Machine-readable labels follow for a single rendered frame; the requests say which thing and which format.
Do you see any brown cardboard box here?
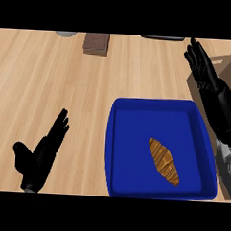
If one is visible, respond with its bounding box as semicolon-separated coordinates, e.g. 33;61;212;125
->
179;50;231;202

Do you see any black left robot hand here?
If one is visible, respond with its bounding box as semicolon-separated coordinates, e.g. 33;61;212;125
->
10;105;72;195

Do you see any brown rectangular block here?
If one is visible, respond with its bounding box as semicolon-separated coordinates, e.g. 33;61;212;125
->
81;32;111;58

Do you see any blue plastic tray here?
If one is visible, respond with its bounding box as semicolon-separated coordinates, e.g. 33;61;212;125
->
103;95;222;203

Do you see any grey round object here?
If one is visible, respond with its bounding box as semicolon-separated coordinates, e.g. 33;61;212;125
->
55;30;79;38

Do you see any brown croissant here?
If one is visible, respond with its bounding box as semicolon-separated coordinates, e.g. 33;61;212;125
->
146;136;182;187

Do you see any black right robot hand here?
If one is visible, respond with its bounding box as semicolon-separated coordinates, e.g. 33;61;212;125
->
178;36;231;150

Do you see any flat black object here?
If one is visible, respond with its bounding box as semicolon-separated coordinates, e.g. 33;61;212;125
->
140;35;186;42

